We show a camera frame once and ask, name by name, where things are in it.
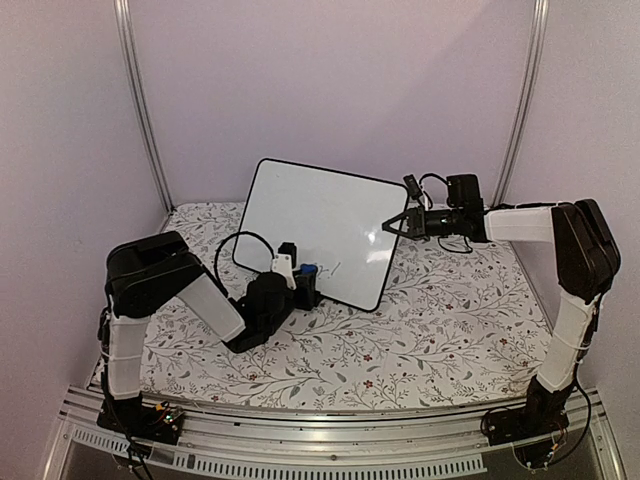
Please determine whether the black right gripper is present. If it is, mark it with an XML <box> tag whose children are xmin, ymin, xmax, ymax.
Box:
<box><xmin>381</xmin><ymin>209</ymin><xmax>461</xmax><ymax>245</ymax></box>

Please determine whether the blue whiteboard eraser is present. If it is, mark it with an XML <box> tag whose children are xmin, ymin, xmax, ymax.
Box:
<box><xmin>298</xmin><ymin>264</ymin><xmax>318</xmax><ymax>277</ymax></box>

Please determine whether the small black-framed whiteboard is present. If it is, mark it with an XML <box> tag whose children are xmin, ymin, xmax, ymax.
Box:
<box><xmin>232</xmin><ymin>159</ymin><xmax>408</xmax><ymax>312</ymax></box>

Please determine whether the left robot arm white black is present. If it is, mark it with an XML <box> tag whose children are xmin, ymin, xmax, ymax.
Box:
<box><xmin>98</xmin><ymin>231</ymin><xmax>322</xmax><ymax>434</ymax></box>

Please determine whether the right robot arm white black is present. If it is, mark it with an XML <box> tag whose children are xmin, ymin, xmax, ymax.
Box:
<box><xmin>382</xmin><ymin>174</ymin><xmax>621</xmax><ymax>436</ymax></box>

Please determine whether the floral patterned table mat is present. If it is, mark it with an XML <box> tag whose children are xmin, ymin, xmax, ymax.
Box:
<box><xmin>95</xmin><ymin>200</ymin><xmax>564</xmax><ymax>412</ymax></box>

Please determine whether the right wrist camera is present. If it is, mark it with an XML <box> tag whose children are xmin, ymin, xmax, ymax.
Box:
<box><xmin>403</xmin><ymin>174</ymin><xmax>433</xmax><ymax>210</ymax></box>

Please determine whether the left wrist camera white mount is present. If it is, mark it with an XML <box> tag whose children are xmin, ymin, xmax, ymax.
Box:
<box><xmin>271</xmin><ymin>242</ymin><xmax>297</xmax><ymax>291</ymax></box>

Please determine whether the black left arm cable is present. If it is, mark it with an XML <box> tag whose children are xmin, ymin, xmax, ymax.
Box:
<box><xmin>213</xmin><ymin>229</ymin><xmax>276</xmax><ymax>301</ymax></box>

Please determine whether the aluminium front rail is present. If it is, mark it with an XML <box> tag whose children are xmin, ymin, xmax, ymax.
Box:
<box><xmin>39</xmin><ymin>387</ymin><xmax>627</xmax><ymax>479</ymax></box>

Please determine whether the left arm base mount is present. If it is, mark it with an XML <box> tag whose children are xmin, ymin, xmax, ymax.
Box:
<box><xmin>97</xmin><ymin>394</ymin><xmax>185</xmax><ymax>445</ymax></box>

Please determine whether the right aluminium frame post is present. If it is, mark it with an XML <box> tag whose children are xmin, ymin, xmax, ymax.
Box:
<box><xmin>491</xmin><ymin>0</ymin><xmax>549</xmax><ymax>206</ymax></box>

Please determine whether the aluminium frame post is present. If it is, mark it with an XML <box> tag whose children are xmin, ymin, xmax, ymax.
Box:
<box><xmin>113</xmin><ymin>0</ymin><xmax>174</xmax><ymax>213</ymax></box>
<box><xmin>491</xmin><ymin>0</ymin><xmax>549</xmax><ymax>206</ymax></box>

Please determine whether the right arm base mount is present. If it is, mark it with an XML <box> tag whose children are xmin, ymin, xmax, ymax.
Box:
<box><xmin>480</xmin><ymin>379</ymin><xmax>573</xmax><ymax>469</ymax></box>

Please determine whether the left aluminium frame post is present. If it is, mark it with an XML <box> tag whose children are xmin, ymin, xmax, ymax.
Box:
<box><xmin>113</xmin><ymin>0</ymin><xmax>174</xmax><ymax>213</ymax></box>

